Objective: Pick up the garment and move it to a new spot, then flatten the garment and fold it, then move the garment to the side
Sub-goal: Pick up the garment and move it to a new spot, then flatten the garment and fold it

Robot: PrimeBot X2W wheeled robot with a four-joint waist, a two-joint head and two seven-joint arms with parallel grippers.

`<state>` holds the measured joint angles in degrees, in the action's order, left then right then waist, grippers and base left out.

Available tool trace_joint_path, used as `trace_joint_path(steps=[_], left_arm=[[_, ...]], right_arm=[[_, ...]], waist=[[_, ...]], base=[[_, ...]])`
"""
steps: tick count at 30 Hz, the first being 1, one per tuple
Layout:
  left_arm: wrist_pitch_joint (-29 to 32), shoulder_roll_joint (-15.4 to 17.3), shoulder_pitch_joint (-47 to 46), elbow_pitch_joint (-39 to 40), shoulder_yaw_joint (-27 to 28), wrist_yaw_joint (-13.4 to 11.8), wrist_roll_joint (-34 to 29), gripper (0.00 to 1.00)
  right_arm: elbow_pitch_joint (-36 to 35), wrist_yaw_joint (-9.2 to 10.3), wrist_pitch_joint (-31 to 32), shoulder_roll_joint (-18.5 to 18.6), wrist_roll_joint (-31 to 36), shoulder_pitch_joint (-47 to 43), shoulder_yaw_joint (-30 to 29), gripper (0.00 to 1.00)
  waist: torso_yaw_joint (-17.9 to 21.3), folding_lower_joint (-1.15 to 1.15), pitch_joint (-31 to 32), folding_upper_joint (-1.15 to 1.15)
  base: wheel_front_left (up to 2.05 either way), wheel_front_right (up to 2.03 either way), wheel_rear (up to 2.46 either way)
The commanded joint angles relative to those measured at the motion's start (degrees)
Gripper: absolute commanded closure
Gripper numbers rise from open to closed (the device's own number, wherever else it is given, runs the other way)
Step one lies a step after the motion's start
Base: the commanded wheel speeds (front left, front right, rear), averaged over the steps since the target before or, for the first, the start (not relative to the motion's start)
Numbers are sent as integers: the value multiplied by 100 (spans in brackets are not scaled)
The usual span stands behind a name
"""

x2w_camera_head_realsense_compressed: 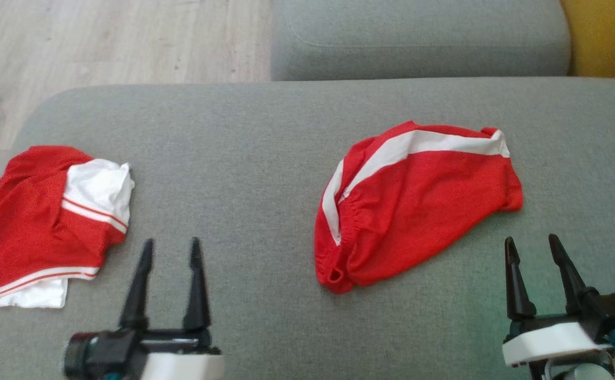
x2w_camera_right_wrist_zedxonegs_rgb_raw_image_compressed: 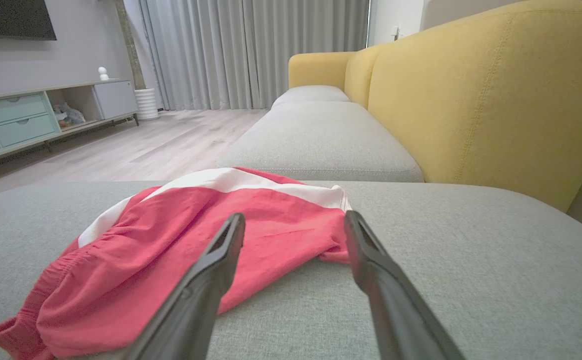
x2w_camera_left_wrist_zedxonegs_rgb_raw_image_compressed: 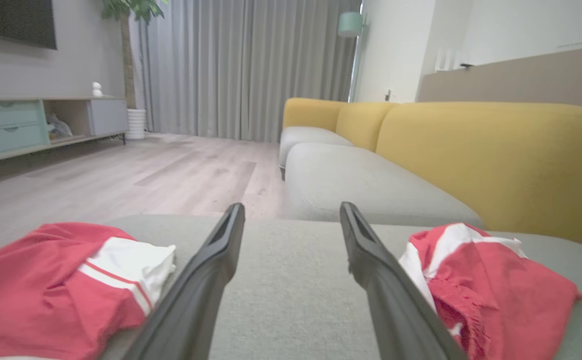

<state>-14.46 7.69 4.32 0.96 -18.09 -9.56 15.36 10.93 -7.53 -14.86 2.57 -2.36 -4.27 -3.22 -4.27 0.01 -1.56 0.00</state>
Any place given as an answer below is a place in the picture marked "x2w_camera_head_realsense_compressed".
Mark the grey fabric sofa ottoman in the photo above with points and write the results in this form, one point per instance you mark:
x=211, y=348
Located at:
x=244, y=148

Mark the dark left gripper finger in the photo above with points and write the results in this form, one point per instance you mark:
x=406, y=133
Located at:
x=137, y=295
x=197, y=301

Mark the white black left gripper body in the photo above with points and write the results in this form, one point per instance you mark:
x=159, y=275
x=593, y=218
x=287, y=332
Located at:
x=180, y=367

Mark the red shirt with white sleeves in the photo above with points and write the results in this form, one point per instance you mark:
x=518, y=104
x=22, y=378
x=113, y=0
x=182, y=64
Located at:
x=27, y=221

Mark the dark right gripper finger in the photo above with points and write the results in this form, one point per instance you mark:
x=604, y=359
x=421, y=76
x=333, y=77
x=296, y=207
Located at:
x=517, y=295
x=574, y=285

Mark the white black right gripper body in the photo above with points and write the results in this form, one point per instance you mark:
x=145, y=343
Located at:
x=550, y=340

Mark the grey sofa seat cushion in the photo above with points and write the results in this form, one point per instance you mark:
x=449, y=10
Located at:
x=418, y=37

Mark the red shorts with white stripe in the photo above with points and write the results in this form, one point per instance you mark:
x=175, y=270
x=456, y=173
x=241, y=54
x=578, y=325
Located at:
x=418, y=211

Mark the yellow sofa backrest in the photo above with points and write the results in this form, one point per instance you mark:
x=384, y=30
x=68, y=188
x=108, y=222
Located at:
x=608, y=37

